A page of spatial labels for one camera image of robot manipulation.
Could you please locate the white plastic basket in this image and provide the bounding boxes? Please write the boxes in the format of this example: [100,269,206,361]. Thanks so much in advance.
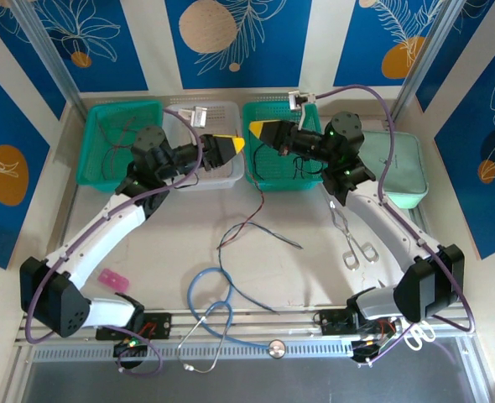
[159,100,246,192]

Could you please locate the green plastic basket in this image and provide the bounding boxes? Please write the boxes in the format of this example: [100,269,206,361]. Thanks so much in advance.
[76,99,164,193]
[242,100,331,193]

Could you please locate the mint green zip pouch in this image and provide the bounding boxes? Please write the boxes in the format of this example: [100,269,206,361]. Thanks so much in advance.
[347,128,430,210]

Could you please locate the metal tongs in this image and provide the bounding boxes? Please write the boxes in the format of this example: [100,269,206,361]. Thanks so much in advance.
[328,200,379,270]

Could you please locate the pink pill box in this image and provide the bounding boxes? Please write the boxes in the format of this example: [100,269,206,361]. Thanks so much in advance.
[98,270,130,293]

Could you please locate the black connector board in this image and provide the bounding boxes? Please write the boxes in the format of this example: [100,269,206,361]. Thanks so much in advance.
[112,338,149,359]
[351,338,383,363]

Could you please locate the blue stethoscope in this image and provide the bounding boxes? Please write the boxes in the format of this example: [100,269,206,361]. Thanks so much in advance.
[175,266,287,374]

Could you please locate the grey metal panel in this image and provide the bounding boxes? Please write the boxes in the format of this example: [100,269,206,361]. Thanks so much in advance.
[18,359,490,403]

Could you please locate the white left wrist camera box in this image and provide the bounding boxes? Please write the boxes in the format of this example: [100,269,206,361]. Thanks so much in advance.
[178,106,210,129]

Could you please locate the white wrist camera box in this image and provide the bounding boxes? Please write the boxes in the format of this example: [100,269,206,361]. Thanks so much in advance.
[178,106,210,129]
[288,90,316,112]

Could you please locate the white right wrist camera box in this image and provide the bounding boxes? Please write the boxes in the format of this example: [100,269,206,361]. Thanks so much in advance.
[288,90,316,112]

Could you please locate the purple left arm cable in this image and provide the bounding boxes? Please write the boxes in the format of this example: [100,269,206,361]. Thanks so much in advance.
[23,107,202,377]

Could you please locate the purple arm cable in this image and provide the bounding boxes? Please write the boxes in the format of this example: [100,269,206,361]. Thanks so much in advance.
[23,107,202,377]
[313,84,477,370]

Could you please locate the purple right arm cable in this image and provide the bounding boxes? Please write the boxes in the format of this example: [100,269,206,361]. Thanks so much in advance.
[313,84,477,370]

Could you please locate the aluminium frame post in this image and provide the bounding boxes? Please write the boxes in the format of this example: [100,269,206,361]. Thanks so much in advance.
[388,0,466,123]
[10,0,85,123]

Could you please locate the aluminium frame rail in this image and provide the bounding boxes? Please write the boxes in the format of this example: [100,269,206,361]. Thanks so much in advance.
[14,308,473,348]

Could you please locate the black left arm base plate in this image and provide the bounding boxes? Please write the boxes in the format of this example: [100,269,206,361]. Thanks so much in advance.
[95,312,173,341]

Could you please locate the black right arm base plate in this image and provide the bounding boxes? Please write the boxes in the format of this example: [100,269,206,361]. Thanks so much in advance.
[313,309,357,337]

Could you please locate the grey slotted cable duct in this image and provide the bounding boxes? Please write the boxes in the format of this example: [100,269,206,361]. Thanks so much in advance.
[31,342,357,362]

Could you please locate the white handled scissors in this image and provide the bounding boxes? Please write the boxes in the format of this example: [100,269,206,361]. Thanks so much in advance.
[400,321,437,353]

